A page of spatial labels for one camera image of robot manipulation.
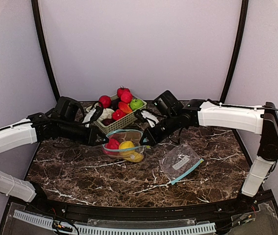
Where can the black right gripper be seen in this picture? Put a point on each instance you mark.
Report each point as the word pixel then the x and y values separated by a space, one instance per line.
pixel 152 134

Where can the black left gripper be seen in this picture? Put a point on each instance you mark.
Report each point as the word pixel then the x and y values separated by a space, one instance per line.
pixel 92 136

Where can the red apple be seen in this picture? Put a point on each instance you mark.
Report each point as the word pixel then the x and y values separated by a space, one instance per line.
pixel 113 144

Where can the yellow lemon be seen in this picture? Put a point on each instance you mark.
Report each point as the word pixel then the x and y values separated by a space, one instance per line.
pixel 126 147

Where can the large clear zip bag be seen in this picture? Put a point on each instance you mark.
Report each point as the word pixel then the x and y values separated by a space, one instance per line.
pixel 121 136

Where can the yellow wrinkled banana-like fruit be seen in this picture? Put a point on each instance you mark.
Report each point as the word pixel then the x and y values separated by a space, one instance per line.
pixel 134 157

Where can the pink-red wrinkled fruit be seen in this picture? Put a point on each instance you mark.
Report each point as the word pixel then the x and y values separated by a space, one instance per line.
pixel 126 97

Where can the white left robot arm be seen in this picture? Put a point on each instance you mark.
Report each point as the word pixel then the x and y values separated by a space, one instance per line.
pixel 66 120

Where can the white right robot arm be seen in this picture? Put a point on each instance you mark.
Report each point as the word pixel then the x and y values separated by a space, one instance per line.
pixel 260 120

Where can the small clear zip bag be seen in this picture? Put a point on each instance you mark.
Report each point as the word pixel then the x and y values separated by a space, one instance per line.
pixel 179 162

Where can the green perforated plastic basket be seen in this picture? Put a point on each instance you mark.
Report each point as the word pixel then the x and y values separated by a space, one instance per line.
pixel 120 124

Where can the white cabbage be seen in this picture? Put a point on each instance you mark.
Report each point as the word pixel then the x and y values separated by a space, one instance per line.
pixel 106 114

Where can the red bell pepper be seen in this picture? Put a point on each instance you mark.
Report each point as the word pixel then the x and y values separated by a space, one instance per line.
pixel 118 114

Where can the dark eggplant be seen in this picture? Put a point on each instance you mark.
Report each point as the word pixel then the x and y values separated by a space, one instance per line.
pixel 114 104

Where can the green apple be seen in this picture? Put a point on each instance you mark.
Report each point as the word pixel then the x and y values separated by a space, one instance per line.
pixel 136 104

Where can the orange pepper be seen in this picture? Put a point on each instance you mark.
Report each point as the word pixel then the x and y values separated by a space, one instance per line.
pixel 124 107

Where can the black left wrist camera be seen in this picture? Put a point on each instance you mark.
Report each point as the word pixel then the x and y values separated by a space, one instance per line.
pixel 94 113

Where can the white slotted cable duct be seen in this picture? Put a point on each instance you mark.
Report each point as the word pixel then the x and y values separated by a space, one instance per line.
pixel 109 227

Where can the black table front rail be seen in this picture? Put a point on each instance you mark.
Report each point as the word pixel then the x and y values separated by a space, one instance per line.
pixel 219 212

